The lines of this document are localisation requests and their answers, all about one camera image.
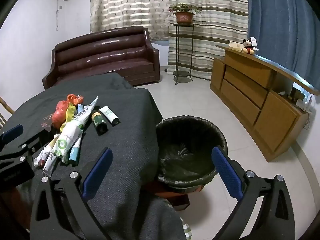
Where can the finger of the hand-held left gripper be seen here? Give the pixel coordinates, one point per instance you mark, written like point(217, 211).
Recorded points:
point(11, 133)
point(25, 151)

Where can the red plastic bag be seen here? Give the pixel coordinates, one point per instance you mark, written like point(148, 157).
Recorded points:
point(59, 113)

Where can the mouse plush toy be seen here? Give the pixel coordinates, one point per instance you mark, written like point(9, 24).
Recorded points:
point(248, 47)

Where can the yellow wrapper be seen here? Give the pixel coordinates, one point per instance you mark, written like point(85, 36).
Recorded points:
point(68, 115)

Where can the white green plastic packet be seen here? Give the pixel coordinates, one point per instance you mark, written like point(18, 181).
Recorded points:
point(62, 142)

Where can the white router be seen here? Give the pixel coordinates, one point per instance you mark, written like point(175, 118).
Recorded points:
point(307, 103)

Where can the printed white wrapper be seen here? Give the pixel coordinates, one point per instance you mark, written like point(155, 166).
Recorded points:
point(43, 157)

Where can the striped curtain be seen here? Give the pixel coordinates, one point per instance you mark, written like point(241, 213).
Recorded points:
point(212, 30)

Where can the brown box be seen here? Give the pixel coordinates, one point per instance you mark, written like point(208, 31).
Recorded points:
point(297, 93)

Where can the orange wrapper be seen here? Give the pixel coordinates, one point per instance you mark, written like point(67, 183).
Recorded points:
point(72, 98)

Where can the white blue snack packet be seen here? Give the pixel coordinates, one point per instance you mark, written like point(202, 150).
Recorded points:
point(83, 113)

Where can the potted plant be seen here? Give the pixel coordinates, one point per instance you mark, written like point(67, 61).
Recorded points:
point(184, 16)

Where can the beige patterned curtain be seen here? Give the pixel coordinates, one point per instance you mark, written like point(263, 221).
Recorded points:
point(127, 5)

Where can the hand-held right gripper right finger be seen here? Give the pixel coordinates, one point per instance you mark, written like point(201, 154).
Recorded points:
point(226, 175)

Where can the black-bagged waste bin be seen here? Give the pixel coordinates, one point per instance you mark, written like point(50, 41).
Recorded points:
point(190, 150)

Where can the beige tissue box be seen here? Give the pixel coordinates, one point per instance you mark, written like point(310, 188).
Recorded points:
point(235, 45)

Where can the blue curtain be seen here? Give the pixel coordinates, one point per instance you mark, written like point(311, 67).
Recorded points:
point(280, 25)

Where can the brown leather sofa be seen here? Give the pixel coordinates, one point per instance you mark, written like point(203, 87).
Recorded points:
point(105, 62)

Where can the green yellow small bottle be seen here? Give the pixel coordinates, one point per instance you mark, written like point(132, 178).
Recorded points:
point(98, 122)

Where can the green checkered cloth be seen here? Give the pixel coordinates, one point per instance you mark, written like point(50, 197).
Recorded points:
point(186, 230)

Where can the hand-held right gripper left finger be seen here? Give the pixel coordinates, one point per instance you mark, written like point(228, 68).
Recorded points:
point(98, 172)

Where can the wooden chair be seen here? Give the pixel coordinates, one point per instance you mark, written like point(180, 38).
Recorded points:
point(6, 107)

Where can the wooden cabinet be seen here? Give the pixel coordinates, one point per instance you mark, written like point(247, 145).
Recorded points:
point(250, 92)

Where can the black metal plant stand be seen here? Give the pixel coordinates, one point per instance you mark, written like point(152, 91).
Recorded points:
point(182, 73)

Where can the red stool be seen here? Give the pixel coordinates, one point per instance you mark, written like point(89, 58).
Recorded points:
point(175, 197)

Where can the light blue tube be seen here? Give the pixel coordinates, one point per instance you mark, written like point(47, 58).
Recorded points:
point(74, 153)

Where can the white tube with green print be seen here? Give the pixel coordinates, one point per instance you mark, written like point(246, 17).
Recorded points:
point(109, 113)

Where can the dark grey tablecloth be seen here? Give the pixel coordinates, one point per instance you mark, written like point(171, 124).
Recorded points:
point(125, 110)

